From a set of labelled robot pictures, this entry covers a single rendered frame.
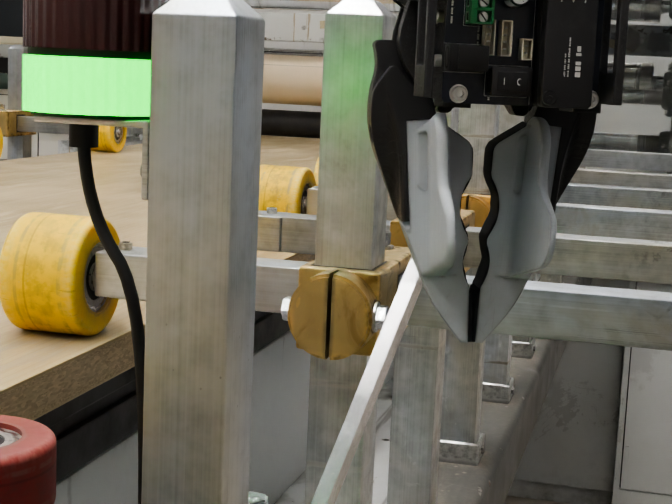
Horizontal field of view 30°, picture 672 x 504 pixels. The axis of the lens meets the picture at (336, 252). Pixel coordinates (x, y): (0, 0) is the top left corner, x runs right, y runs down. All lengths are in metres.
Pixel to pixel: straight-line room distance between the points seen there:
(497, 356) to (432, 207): 1.02
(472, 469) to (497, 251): 0.76
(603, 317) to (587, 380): 2.47
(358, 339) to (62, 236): 0.22
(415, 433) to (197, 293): 0.54
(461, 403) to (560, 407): 2.00
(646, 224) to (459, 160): 0.76
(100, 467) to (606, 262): 0.42
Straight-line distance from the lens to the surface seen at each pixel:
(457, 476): 1.24
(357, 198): 0.73
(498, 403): 1.51
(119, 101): 0.50
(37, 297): 0.83
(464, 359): 1.25
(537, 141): 0.49
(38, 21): 0.51
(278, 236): 1.05
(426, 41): 0.44
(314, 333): 0.72
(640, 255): 1.01
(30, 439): 0.62
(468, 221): 1.04
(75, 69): 0.50
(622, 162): 2.25
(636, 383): 3.10
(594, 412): 3.25
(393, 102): 0.50
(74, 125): 0.52
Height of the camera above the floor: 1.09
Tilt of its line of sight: 8 degrees down
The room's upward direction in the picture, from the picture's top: 3 degrees clockwise
